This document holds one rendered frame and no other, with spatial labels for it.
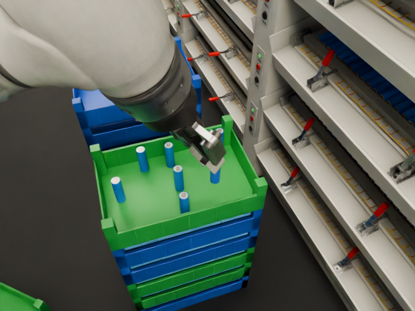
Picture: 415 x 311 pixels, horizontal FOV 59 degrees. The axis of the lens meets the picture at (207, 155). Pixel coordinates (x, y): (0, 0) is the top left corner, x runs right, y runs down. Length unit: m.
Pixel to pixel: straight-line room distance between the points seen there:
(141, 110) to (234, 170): 0.44
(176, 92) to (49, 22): 0.15
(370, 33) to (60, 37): 0.52
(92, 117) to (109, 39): 0.62
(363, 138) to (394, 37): 0.20
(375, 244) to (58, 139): 1.15
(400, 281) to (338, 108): 0.36
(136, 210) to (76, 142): 0.78
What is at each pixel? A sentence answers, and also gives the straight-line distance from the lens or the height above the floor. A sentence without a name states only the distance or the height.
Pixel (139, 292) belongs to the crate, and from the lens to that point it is 0.90.
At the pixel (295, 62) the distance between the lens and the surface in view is 0.91.
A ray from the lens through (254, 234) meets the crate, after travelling 0.82.
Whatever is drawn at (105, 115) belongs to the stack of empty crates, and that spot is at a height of 0.43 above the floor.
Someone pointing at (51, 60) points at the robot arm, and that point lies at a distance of 0.31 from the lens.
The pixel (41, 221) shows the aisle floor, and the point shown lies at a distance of 1.30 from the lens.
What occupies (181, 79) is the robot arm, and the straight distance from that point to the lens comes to 0.38.
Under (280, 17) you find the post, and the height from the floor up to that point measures 0.60.
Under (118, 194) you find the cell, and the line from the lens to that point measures 0.73.
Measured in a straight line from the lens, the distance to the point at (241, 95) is 1.34.
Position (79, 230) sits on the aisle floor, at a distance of 1.23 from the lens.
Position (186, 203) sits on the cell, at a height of 0.45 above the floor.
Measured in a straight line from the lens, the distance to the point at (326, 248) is 1.04.
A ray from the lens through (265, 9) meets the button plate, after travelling 0.94.
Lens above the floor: 1.01
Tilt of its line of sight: 49 degrees down
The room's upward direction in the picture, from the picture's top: straight up
